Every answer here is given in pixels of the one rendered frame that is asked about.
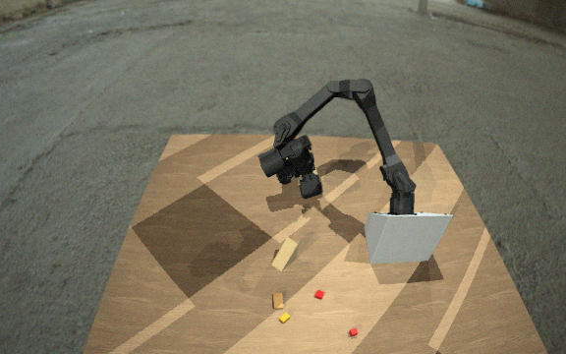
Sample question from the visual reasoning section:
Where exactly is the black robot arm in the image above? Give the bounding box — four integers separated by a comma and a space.
258, 79, 417, 215

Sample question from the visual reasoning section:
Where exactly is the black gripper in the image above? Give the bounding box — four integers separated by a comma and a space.
291, 146, 323, 199

